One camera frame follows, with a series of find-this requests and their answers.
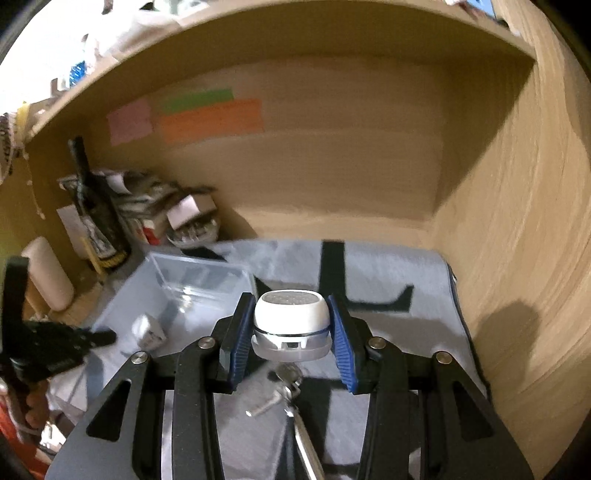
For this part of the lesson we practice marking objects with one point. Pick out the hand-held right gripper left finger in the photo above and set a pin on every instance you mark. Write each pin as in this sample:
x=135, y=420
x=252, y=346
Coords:
x=240, y=350

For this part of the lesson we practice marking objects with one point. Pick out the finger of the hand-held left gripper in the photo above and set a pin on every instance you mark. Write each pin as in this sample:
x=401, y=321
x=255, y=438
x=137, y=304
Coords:
x=60, y=344

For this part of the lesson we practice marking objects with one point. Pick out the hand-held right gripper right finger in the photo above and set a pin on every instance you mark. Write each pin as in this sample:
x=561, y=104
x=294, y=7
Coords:
x=342, y=350

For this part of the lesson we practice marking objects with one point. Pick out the white round device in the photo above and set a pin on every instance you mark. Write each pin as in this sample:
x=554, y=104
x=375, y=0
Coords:
x=291, y=318

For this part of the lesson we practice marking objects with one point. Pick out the clear plastic box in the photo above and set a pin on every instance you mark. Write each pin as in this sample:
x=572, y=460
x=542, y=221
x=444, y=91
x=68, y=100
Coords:
x=198, y=277

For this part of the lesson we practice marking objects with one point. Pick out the person's left hand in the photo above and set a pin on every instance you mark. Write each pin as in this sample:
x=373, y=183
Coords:
x=37, y=406

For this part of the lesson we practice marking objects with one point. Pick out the white cylinder roll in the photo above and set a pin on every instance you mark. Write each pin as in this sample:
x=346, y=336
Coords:
x=46, y=272

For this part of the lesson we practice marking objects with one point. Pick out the small white grey object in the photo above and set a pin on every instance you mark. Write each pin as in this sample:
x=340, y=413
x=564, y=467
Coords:
x=148, y=331

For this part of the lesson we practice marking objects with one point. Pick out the grey cloth mat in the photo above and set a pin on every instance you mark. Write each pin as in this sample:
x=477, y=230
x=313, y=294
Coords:
x=415, y=286

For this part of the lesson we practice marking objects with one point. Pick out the dark glass bottle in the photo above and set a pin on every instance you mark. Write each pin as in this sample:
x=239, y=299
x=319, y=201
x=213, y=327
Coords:
x=99, y=217

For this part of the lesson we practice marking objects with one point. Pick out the grey calculator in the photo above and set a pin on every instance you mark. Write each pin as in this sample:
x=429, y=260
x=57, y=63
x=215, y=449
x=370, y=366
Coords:
x=194, y=234

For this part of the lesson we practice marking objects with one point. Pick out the red white small box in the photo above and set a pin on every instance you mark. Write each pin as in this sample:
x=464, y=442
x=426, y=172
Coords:
x=151, y=230

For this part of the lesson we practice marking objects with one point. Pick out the small white cardboard box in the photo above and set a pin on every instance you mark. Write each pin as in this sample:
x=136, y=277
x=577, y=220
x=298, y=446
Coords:
x=190, y=207

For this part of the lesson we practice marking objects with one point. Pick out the stack of papers and booklets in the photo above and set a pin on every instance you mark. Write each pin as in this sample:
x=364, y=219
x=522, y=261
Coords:
x=138, y=191

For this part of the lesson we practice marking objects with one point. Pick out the wooden shelf unit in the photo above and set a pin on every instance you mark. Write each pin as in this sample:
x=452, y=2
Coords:
x=351, y=166

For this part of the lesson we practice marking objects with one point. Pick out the pink sticky note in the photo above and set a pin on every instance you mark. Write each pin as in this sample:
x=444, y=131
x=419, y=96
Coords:
x=130, y=122

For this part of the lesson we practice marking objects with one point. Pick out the orange sticky note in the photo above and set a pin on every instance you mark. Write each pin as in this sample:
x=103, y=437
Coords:
x=212, y=122

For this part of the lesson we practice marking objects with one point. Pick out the small blue object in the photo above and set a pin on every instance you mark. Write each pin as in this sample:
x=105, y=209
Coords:
x=77, y=74

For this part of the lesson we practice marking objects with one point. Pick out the green sticky note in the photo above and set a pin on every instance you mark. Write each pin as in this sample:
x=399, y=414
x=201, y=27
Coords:
x=198, y=99

